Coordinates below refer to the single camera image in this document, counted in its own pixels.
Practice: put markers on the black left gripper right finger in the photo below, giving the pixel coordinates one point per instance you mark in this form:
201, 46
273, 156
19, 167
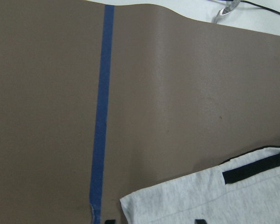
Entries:
200, 221

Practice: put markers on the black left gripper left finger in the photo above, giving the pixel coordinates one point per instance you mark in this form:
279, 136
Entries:
110, 221

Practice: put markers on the grey cartoon print t-shirt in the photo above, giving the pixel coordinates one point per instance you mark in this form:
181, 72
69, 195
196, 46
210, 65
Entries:
242, 190

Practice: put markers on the metal rod with green tip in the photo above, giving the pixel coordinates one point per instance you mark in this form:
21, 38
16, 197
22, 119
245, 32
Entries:
231, 5

